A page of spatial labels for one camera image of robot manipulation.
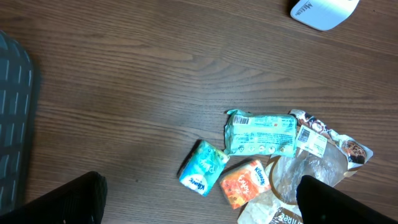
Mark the white barcode scanner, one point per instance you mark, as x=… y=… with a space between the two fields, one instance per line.
x=323 y=15

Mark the orange Kleenex tissue pack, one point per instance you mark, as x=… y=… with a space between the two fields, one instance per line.
x=245 y=183

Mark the dark grey plastic basket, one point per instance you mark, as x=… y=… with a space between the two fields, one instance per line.
x=17 y=75

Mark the brown clear snack pouch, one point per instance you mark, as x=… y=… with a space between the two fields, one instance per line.
x=321 y=153

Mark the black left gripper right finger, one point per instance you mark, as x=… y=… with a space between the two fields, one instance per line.
x=321 y=204

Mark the teal wet wipes pack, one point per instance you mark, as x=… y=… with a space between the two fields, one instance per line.
x=247 y=134

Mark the blue-green tissue pack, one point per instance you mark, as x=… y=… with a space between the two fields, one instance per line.
x=203 y=168

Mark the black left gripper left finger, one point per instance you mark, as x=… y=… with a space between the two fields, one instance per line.
x=81 y=200

